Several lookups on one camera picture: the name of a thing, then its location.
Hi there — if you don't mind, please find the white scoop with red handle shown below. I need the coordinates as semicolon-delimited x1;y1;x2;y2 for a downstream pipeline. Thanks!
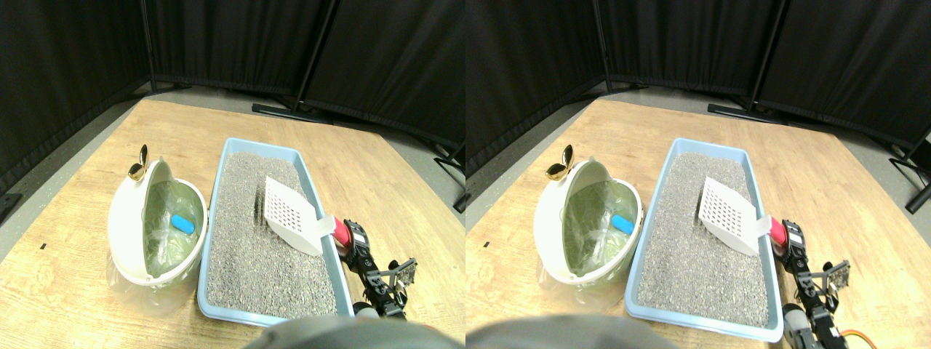
262;176;351;257
698;176;790;257

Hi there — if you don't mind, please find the blue litter tray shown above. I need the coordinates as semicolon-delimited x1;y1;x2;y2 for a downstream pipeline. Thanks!
624;137;785;342
197;137;355;326

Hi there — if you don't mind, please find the black curtain stand foot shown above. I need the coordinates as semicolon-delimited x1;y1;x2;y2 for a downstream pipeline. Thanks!
708;103;791;126
889;155;931;216
252;103;333;126
435;142;466;213

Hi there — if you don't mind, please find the white bin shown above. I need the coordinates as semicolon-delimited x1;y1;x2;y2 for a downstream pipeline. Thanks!
533;144;644;313
107;144;209;313

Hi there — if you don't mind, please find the black curtain stand pole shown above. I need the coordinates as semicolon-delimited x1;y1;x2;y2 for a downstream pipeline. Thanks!
141;0;156;93
293;0;341;111
748;0;795;111
592;0;610;93

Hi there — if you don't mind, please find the black bracket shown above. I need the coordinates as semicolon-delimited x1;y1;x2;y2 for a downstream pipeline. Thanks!
367;257;419;289
800;260;852;292

